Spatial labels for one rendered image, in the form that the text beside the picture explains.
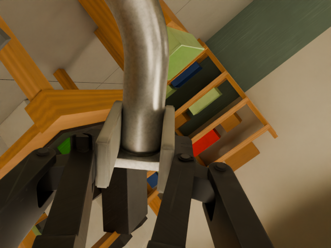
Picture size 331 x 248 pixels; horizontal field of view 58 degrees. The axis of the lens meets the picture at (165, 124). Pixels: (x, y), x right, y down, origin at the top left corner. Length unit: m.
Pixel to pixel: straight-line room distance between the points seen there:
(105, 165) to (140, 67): 0.06
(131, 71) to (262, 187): 6.12
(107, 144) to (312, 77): 5.93
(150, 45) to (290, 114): 5.87
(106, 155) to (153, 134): 0.05
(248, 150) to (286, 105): 1.15
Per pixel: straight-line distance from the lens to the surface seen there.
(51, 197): 0.17
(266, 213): 6.47
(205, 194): 0.16
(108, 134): 0.17
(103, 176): 0.17
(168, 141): 0.17
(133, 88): 0.20
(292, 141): 6.10
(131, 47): 0.19
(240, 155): 5.59
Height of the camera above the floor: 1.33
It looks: 5 degrees down
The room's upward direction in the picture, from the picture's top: 143 degrees clockwise
